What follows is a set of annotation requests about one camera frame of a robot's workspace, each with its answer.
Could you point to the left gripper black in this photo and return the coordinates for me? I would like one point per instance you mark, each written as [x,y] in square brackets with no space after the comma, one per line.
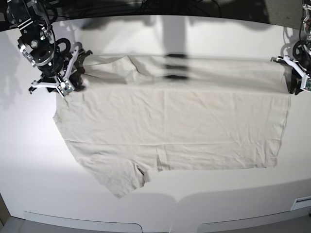
[302,54]

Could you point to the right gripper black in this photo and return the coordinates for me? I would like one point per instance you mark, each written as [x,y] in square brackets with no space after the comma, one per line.
[62,61]

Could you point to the light beige T-shirt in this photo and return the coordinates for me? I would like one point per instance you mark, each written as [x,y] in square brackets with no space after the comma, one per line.
[151,113]

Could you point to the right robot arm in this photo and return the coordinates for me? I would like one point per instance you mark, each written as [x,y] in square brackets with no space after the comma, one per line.
[34,19]

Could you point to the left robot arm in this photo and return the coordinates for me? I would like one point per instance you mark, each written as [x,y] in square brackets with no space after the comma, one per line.
[305,25]

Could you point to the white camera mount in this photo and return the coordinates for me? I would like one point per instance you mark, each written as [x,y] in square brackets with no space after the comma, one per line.
[63,88]
[297,70]

